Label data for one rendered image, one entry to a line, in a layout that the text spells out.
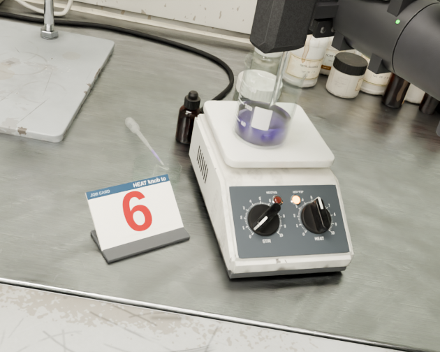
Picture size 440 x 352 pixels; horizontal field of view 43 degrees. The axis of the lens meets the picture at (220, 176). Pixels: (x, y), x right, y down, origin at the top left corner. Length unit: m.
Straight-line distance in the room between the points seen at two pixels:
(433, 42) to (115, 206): 0.33
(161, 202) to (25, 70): 0.34
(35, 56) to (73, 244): 0.39
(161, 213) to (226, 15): 0.53
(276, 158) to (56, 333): 0.26
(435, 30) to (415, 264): 0.31
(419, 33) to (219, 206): 0.26
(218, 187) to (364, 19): 0.22
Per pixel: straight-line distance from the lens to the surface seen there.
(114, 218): 0.56
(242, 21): 1.03
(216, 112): 0.61
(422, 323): 0.58
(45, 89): 0.79
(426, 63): 0.40
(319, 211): 0.55
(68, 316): 0.50
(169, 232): 0.57
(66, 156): 0.67
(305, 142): 0.60
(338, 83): 0.92
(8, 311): 0.51
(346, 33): 0.45
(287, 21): 0.41
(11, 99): 0.76
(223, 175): 0.55
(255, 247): 0.53
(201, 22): 1.03
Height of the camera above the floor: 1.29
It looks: 36 degrees down
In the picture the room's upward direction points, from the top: 12 degrees clockwise
